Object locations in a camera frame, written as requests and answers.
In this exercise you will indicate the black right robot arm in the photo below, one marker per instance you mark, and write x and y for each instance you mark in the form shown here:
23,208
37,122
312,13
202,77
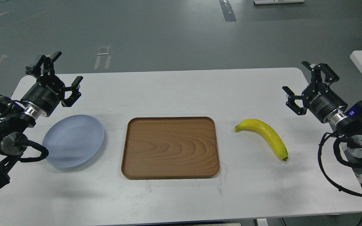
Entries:
347,146

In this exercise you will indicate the yellow banana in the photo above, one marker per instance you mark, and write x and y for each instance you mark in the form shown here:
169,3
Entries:
268,133

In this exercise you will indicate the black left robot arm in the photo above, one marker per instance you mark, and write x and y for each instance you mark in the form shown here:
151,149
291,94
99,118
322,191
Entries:
15,147

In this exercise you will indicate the light blue plate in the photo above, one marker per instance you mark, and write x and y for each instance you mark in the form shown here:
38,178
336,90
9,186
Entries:
73,141

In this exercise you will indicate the brown wooden tray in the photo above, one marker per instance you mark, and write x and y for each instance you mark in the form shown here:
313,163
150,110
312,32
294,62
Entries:
170,148

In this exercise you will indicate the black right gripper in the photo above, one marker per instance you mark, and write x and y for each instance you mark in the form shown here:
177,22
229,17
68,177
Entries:
318,98

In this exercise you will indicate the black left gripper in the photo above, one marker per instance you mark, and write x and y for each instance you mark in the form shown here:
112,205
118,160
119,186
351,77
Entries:
49,90

